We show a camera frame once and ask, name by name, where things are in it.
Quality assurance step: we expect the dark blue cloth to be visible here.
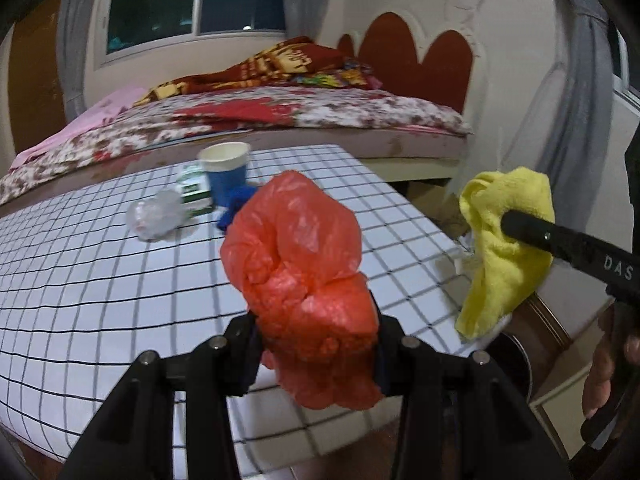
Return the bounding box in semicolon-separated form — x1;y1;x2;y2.
216;185;258;233

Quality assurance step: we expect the clear plastic bag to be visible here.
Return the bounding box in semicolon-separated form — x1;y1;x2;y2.
126;189;187;242

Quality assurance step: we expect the large sliding window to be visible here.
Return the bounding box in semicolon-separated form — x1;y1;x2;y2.
100;0;296;56

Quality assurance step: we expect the tied grey curtain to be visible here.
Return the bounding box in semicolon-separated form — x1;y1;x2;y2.
530;10;616;201

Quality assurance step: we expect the brown wooden door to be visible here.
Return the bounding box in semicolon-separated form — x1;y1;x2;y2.
0;0;71;161

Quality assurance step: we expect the pink cloth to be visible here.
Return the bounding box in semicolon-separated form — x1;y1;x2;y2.
10;85;148;168

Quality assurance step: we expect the narrow side window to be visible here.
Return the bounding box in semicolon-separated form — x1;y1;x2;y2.
607;20;640;91

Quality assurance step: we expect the red patterned blanket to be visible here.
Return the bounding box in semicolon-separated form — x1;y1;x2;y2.
132;36;376;106

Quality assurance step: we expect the floral bed sheet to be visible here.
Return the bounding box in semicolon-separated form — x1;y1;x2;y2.
0;89;473;205

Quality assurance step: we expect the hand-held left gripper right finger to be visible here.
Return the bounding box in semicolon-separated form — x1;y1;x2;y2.
367;290;573;480

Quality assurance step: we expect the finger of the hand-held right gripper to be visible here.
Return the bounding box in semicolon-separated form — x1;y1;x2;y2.
501;210;581;265

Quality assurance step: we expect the white grid tablecloth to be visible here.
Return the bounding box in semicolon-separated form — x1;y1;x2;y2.
0;144;473;466

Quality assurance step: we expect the red plastic bag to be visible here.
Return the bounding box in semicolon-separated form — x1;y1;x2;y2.
220;170;383;411

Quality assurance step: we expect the green and white small box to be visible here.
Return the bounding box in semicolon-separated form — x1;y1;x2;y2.
176;162;217;221

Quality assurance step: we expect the blue paper cup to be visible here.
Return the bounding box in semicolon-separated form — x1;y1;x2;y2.
196;142;251;208

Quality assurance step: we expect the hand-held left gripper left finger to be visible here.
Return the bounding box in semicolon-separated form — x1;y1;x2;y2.
57;312;263;480

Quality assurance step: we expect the colourful pillow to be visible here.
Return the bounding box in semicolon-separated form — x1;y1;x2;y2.
300;60;383;92

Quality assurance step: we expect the black trash bin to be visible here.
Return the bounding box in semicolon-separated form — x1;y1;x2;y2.
480;330;533;401

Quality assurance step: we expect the yellow cloth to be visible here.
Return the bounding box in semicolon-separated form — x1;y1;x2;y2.
454;166;557;340

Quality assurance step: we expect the person's right hand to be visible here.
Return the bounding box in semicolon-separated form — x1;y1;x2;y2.
582;305;640;422

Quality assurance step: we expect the red scalloped headboard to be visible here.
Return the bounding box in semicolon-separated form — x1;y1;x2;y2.
336;10;481;121

